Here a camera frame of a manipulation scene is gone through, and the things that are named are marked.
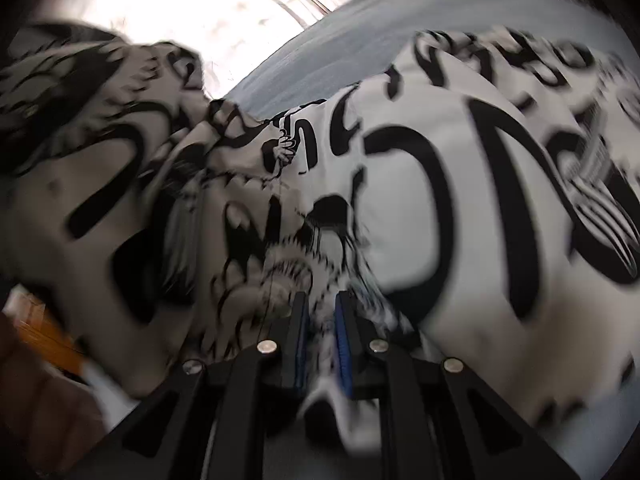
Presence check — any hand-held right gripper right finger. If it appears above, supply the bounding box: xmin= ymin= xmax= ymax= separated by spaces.
xmin=334 ymin=290 xmax=581 ymax=480

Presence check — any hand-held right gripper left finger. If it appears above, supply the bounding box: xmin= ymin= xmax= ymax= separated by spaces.
xmin=75 ymin=290 xmax=312 ymax=480

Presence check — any white black printed jacket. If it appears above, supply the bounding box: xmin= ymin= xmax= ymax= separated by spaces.
xmin=0 ymin=20 xmax=640 ymax=461

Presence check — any person's left hand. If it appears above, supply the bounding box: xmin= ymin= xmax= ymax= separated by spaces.
xmin=0 ymin=310 xmax=108 ymax=476

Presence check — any orange wooden furniture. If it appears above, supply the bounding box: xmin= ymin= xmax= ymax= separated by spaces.
xmin=10 ymin=285 xmax=88 ymax=376

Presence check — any bed with blue sheet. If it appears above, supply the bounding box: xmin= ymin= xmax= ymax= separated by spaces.
xmin=225 ymin=0 xmax=640 ymax=121

